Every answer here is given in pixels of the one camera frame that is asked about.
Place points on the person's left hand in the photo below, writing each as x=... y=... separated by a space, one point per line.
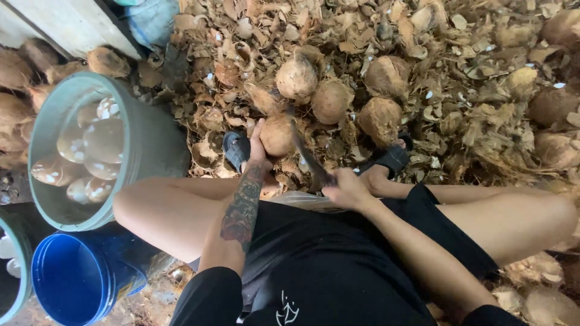
x=258 y=156

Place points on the person's right hand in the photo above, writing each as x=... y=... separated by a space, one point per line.
x=351 y=192

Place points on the person's right fingers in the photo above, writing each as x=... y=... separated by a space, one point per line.
x=333 y=185

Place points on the dark machete knife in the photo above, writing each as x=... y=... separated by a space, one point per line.
x=310 y=156

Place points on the brown husked coconut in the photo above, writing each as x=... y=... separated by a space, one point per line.
x=558 y=150
x=277 y=136
x=297 y=79
x=379 y=120
x=550 y=309
x=387 y=74
x=330 y=100
x=553 y=106
x=562 y=27

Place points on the clear plastic sheet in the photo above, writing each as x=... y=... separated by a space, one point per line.
x=299 y=201

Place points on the black right sandal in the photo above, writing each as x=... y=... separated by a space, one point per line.
x=389 y=158

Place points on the black sandal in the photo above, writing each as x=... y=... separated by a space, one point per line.
x=389 y=158
x=236 y=149

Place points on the black left sandal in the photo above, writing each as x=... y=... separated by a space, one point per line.
x=236 y=149

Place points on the black shirt with white logo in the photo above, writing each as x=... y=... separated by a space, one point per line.
x=317 y=294

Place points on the black shorts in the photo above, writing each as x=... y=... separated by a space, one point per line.
x=435 y=235

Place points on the person's left leg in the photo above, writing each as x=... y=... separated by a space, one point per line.
x=172 y=213

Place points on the person's leg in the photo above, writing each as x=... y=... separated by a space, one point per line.
x=172 y=213
x=498 y=222

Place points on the heap of coconut husk scraps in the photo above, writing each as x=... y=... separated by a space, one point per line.
x=453 y=68

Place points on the person's right leg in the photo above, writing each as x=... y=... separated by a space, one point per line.
x=498 y=222

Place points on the grey-green plastic bucket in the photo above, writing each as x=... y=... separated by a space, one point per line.
x=25 y=244
x=149 y=136

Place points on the group of peeled white coconuts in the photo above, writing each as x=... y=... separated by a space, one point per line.
x=90 y=149

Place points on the blue and white sack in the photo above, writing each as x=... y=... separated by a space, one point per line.
x=152 y=20

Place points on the blue plastic bucket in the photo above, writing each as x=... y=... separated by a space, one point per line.
x=72 y=276

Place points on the pale wooden board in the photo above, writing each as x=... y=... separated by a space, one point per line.
x=68 y=22

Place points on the heap of hairy coconuts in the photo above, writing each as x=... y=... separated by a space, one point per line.
x=18 y=108

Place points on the white coconut pieces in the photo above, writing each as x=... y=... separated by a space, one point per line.
x=9 y=256

